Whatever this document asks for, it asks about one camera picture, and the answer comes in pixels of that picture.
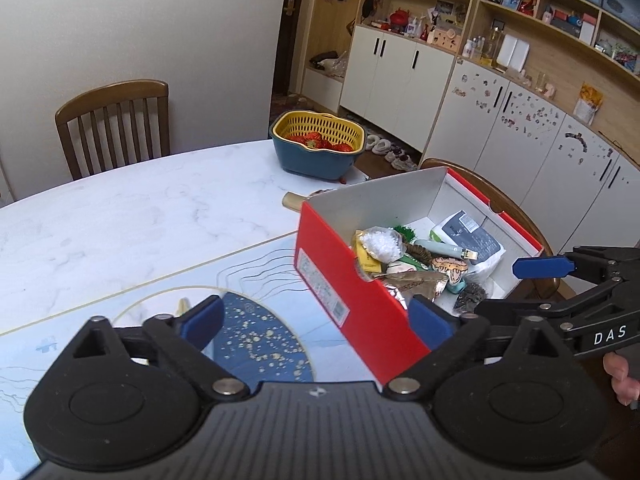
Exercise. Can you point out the white wall cabinet unit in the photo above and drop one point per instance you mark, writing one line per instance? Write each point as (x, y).
(539, 97)

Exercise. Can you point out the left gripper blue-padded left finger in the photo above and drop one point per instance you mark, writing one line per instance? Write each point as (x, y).
(178, 344)

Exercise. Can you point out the person's right hand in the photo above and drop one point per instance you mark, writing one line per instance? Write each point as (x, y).
(627, 388)

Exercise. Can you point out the teal pencil sharpener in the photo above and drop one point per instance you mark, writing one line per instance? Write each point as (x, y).
(456, 288)

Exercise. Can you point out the black items plastic bag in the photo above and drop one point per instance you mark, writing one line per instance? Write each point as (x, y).
(469, 298)

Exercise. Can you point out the silver foil snack pouch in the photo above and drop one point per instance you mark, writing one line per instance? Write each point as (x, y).
(403, 286)

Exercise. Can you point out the white beads plastic bag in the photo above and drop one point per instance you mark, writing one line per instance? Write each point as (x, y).
(384, 244)

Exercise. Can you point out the yellow and blue colander basket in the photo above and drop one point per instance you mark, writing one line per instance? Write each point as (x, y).
(316, 145)

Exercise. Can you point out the yellow small carton box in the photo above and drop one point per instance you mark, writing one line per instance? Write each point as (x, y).
(366, 262)

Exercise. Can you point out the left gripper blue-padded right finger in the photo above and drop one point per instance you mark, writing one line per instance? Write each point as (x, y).
(453, 342)

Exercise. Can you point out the brown wooden chair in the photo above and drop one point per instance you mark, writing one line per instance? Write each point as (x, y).
(114, 126)

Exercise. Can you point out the brown braided scrunchie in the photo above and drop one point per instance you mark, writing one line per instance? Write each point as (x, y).
(418, 253)

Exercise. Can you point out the red cardboard shoe box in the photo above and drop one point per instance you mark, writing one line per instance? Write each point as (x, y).
(373, 322)

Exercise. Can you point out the wooden roller handle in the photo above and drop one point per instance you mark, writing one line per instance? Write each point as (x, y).
(293, 201)

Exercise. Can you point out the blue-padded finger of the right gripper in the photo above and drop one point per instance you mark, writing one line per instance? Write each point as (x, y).
(584, 262)
(614, 302)

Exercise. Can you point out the navy white wipes pack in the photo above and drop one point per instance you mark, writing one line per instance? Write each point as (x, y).
(463, 231)

